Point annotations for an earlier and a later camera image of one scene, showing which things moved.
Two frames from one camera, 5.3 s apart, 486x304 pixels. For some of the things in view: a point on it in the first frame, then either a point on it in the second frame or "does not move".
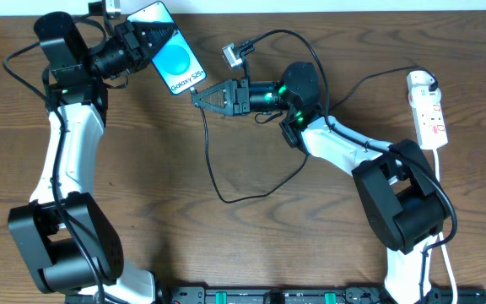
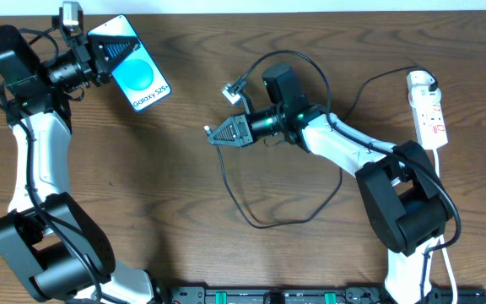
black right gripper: (240, 97) to (248, 130)
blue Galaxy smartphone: (175, 62) to (140, 78)
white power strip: (430, 127) does not move
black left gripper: (132, 45) to (93, 62)
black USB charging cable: (277, 188) to (341, 165)
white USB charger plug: (419, 95) does not move
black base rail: (274, 295) does not move
